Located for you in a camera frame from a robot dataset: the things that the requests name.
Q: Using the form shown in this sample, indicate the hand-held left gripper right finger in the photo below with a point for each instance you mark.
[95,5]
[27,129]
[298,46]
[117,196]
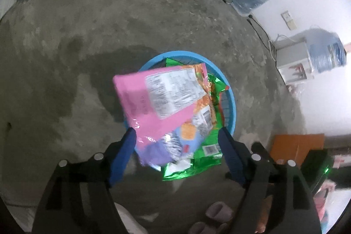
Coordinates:
[230,157]

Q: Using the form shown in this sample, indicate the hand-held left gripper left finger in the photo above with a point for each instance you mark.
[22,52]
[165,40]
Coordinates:
[122,157]

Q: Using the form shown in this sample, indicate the green snack bag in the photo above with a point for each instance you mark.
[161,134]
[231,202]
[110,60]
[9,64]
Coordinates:
[197,168]

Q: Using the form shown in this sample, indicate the light blue snack packet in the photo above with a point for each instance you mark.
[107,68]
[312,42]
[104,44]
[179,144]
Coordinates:
[192,140]

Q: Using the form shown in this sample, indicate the orange snack bag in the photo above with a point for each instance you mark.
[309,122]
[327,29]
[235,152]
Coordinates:
[203,110]

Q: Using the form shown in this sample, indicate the pink packet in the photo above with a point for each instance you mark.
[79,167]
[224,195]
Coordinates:
[134,102]

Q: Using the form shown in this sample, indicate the blue mesh wastebasket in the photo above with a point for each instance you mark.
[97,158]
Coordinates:
[175,53]

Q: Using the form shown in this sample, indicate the orange box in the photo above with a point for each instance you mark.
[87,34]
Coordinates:
[290,146]

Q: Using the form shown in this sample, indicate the pink cloth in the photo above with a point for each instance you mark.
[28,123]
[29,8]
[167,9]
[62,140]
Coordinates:
[331,206]

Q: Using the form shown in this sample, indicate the pink slipper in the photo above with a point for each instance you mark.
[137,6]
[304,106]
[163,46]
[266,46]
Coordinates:
[205,228]
[219,212]

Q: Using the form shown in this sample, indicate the white water dispenser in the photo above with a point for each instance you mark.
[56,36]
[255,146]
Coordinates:
[290,61]

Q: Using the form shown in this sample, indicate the wall socket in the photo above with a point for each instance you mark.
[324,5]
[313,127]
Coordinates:
[288,20]

